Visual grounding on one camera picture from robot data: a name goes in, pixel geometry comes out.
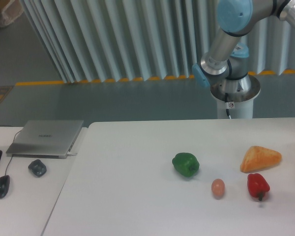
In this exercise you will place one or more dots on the cardboard box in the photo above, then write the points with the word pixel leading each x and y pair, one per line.
pixel 10 10

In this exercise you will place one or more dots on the orange triangular bread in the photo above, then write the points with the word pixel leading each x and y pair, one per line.
pixel 259 158

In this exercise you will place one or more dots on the black computer mouse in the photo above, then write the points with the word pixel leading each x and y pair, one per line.
pixel 4 185

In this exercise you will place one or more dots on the silver closed laptop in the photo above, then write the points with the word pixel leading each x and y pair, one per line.
pixel 46 138

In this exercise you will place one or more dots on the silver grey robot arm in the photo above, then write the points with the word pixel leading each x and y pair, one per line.
pixel 236 18

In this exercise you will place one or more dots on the green bell pepper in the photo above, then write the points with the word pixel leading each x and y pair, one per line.
pixel 185 164

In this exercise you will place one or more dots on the white folding partition screen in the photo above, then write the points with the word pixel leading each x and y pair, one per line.
pixel 117 39

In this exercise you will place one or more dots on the brown egg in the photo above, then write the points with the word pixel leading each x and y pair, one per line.
pixel 218 187

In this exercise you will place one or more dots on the red bell pepper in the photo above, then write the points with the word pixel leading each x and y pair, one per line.
pixel 257 186

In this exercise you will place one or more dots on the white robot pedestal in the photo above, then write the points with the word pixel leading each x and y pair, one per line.
pixel 235 98

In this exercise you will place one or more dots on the dark earbuds case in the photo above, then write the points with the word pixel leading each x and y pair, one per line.
pixel 38 168

